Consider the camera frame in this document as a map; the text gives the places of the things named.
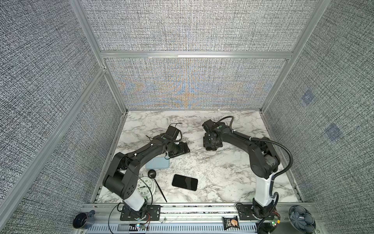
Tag light blue phone case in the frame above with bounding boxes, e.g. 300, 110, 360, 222
146, 157, 170, 170

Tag black phone front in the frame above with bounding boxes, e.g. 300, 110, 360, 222
172, 175, 198, 191

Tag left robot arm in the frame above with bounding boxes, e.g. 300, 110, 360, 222
102, 135, 190, 212

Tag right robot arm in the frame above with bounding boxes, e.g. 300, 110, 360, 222
202, 116, 293, 219

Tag black ladle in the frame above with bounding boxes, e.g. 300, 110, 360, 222
148, 169, 168, 203

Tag white alarm clock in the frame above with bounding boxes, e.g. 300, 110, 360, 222
136, 177, 156, 198

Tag snack packet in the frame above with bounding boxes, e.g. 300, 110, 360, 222
222, 216, 240, 231

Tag dark blue mug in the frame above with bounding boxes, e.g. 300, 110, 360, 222
73, 210, 95, 229

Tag bowl of dark capsules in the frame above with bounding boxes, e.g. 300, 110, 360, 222
288, 205, 316, 234

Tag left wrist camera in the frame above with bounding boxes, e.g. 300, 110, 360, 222
164, 125, 182, 142

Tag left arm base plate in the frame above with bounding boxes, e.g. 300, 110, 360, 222
120, 205, 161, 221

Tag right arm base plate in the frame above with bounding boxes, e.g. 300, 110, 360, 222
235, 203, 257, 221

